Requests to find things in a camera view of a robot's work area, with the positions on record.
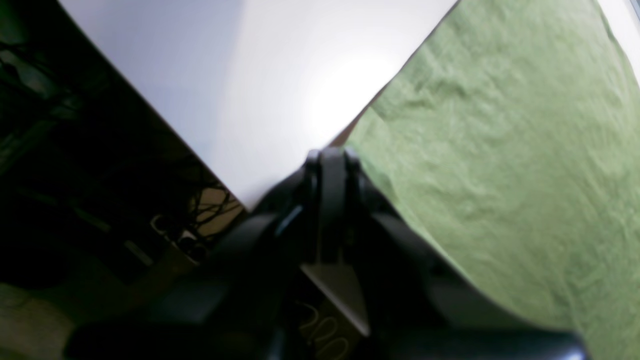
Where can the olive green t-shirt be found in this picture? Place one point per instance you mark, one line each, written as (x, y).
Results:
(510, 142)

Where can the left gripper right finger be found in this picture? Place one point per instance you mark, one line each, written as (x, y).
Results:
(419, 307)

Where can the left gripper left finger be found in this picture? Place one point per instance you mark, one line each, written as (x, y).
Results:
(233, 307)

